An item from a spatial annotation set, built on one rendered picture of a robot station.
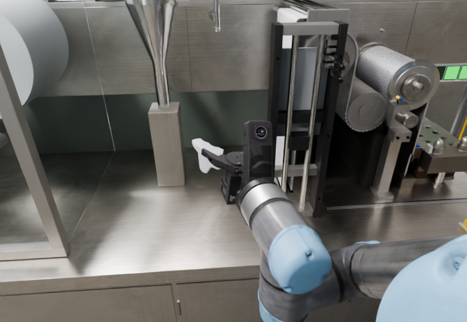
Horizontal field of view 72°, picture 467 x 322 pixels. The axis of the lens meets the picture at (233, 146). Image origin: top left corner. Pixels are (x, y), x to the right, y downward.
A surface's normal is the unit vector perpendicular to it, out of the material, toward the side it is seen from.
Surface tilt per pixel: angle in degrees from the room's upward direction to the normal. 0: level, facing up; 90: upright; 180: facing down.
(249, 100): 90
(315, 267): 90
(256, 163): 60
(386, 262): 74
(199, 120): 90
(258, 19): 90
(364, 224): 0
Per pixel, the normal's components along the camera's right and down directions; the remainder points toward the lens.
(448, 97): -0.15, 0.48
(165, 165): 0.07, 0.48
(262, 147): 0.31, -0.05
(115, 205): -0.01, -0.88
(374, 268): -0.96, -0.25
